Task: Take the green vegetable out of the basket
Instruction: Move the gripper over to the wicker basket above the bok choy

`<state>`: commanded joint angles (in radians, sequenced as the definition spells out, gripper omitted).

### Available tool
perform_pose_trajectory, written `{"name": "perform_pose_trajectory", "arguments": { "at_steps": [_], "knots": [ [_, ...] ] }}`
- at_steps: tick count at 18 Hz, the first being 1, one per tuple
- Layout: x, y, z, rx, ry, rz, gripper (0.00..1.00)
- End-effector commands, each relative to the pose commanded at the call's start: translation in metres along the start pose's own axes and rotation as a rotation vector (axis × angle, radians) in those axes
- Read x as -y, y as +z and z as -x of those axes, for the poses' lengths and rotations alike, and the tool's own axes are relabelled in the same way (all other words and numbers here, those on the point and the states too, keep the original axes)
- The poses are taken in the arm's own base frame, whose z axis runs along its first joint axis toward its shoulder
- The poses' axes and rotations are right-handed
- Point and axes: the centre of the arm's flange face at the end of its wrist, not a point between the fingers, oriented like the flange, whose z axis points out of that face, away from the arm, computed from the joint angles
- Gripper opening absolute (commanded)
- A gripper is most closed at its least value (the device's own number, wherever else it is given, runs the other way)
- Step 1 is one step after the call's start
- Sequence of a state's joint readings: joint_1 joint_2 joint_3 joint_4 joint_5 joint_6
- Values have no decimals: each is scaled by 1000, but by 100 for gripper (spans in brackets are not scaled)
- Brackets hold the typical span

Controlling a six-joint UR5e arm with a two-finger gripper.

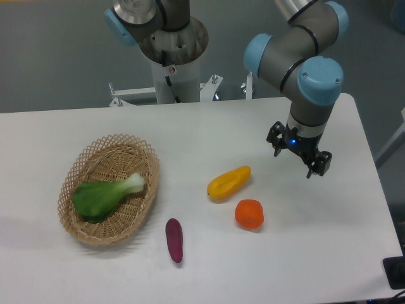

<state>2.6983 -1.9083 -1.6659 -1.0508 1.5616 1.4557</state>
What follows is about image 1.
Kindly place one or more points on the black box at edge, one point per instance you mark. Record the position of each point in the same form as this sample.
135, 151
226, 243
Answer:
394, 270

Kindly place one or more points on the white metal base frame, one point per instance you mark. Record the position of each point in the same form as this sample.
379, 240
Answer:
209, 91

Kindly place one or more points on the orange pumpkin piece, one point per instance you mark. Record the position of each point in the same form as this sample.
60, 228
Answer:
249, 214

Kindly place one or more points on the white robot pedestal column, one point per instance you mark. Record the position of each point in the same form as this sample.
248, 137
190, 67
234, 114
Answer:
176, 83

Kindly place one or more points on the purple sweet potato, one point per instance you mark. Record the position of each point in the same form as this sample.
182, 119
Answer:
174, 239

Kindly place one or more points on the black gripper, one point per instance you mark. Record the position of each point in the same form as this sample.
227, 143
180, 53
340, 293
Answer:
318, 162

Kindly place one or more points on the green bok choy vegetable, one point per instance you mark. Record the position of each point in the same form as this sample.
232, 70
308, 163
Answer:
96, 201

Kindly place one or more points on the white table leg right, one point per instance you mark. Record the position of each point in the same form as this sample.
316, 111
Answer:
395, 141

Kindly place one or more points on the woven wicker basket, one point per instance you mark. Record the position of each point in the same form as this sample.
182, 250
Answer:
111, 158

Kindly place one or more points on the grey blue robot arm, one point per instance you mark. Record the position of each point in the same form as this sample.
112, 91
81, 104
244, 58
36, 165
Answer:
173, 41

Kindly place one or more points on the yellow papaya half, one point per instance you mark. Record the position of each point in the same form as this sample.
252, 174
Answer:
227, 184

